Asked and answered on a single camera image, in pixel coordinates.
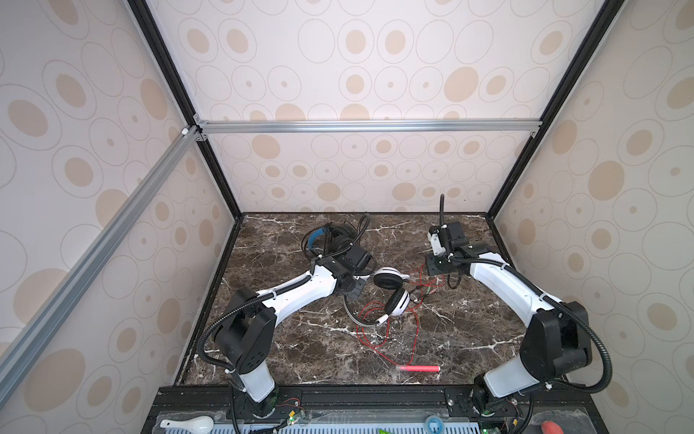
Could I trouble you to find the black blue headphones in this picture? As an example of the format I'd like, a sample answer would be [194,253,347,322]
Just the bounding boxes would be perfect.
[301,213,370,260]

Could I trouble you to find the black headphone cable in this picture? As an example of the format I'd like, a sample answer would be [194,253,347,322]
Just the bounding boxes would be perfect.
[300,212,372,261]

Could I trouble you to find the white red headphones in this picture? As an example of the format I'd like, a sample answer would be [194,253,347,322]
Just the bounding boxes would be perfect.
[342,267,412,327]

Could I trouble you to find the red headphone cable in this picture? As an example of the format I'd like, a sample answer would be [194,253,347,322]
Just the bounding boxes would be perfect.
[354,262,448,365]

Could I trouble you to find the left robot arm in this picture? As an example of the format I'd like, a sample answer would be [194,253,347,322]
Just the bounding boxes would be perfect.
[196,245,372,406]

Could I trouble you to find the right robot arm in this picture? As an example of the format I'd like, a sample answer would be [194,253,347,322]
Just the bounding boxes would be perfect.
[425,209,614,412]

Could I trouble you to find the pink marker pen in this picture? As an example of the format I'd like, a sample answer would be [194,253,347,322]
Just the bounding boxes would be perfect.
[395,365,441,373]

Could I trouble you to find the blue round cap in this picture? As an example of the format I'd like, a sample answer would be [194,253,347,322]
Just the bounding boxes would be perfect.
[424,415,445,434]

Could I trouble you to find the red round object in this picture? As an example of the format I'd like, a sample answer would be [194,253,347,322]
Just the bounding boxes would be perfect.
[540,421,564,434]

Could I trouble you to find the white spoon-shaped tool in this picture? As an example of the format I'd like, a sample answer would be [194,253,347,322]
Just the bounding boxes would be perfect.
[159,416,214,434]

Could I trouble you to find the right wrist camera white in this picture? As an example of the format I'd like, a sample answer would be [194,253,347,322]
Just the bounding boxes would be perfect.
[428,226,446,256]

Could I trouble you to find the horizontal aluminium rail back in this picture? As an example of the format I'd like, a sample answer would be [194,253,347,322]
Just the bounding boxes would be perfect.
[199,119,542,135]

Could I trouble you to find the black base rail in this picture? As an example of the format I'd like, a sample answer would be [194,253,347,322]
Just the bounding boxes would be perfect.
[142,385,608,433]

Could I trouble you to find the black frame post left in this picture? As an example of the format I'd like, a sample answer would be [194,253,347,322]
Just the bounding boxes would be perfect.
[127,0,243,219]

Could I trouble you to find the black frame post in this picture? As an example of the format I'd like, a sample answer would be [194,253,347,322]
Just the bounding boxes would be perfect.
[127,0,243,219]
[486,0,625,222]

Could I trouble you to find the black frame post right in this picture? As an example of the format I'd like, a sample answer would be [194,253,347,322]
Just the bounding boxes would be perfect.
[486,0,625,222]

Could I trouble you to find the aluminium rail left wall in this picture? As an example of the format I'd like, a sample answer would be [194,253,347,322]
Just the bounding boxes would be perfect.
[1,125,202,405]

